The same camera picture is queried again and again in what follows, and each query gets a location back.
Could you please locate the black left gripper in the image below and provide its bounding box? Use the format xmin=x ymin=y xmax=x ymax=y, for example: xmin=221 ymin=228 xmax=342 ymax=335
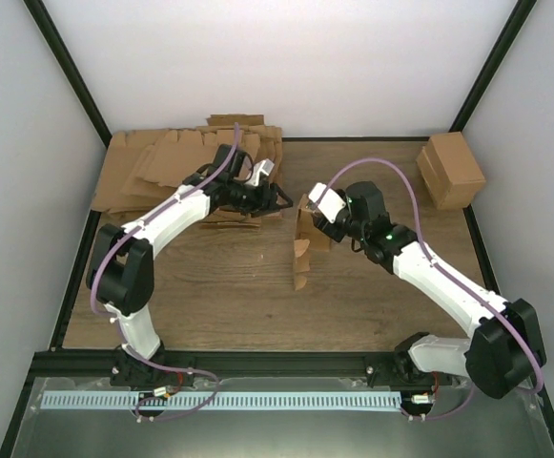
xmin=227 ymin=179 xmax=292 ymax=217

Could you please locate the brown cardboard box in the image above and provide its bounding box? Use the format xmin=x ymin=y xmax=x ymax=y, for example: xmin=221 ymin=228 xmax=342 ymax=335
xmin=293 ymin=194 xmax=332 ymax=291
xmin=417 ymin=132 xmax=486 ymax=210

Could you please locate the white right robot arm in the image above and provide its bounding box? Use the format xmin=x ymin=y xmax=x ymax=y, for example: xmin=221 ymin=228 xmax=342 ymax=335
xmin=308 ymin=181 xmax=546 ymax=399

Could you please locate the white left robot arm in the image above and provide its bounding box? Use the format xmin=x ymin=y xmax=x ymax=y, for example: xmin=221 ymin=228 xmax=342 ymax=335
xmin=86 ymin=145 xmax=293 ymax=385

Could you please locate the folded brown cardboard box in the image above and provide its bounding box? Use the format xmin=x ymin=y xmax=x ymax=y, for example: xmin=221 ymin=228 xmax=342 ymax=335
xmin=417 ymin=132 xmax=486 ymax=210

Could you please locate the stack of flat cardboard blanks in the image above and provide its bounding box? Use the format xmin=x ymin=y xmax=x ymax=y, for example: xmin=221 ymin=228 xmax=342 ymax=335
xmin=92 ymin=114 xmax=283 ymax=218

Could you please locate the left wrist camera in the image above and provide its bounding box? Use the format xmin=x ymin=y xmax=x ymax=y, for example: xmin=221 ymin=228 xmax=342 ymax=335
xmin=244 ymin=159 xmax=275 ymax=188

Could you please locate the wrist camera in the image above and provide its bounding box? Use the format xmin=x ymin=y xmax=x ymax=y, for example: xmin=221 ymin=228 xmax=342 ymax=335
xmin=308 ymin=182 xmax=346 ymax=223
xmin=244 ymin=159 xmax=275 ymax=188

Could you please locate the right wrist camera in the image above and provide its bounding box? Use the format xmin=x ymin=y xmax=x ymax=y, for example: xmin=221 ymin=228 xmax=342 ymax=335
xmin=308 ymin=182 xmax=346 ymax=223

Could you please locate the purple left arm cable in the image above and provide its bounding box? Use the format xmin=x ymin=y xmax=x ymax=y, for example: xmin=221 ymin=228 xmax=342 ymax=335
xmin=88 ymin=122 xmax=247 ymax=425

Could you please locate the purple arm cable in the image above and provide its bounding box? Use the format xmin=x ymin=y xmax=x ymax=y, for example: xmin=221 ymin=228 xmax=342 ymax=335
xmin=326 ymin=158 xmax=544 ymax=423
xmin=88 ymin=122 xmax=247 ymax=425

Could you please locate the white slotted cable duct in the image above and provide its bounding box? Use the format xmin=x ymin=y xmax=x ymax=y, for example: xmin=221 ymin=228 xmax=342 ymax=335
xmin=40 ymin=390 xmax=401 ymax=412

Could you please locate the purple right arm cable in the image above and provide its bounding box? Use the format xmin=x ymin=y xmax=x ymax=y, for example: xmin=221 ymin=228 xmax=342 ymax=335
xmin=326 ymin=158 xmax=544 ymax=423

